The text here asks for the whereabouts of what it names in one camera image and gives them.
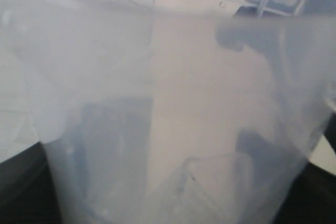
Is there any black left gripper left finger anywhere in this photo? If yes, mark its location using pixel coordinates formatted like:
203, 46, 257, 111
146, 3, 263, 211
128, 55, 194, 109
1, 143, 62, 223

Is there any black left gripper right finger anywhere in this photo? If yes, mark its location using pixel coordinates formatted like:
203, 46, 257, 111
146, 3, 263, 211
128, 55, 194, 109
272, 132, 336, 224

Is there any translucent plastic measuring cup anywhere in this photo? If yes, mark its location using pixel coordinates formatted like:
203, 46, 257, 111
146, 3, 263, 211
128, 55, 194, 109
1, 0, 335, 223

